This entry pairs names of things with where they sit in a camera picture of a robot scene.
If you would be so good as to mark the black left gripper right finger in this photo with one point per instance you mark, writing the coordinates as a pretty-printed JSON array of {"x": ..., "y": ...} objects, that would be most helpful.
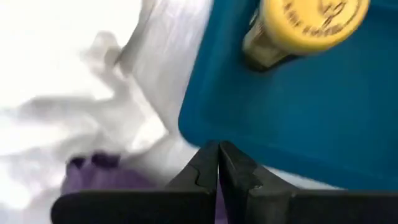
[{"x": 280, "y": 207}]

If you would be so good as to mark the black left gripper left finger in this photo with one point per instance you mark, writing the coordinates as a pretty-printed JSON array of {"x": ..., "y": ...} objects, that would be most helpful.
[{"x": 174, "y": 205}]

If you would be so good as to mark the yellow lid spice jar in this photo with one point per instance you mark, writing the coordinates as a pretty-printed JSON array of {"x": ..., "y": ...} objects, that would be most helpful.
[{"x": 311, "y": 25}]

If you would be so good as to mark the purple cloth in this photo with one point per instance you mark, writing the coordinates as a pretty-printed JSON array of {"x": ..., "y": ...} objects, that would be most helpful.
[{"x": 102, "y": 180}]

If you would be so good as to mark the teal plastic tray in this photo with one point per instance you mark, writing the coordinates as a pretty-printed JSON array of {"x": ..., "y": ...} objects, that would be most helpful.
[{"x": 311, "y": 124}]

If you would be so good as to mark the white cloth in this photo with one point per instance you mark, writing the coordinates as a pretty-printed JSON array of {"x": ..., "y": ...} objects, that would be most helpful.
[{"x": 46, "y": 62}]

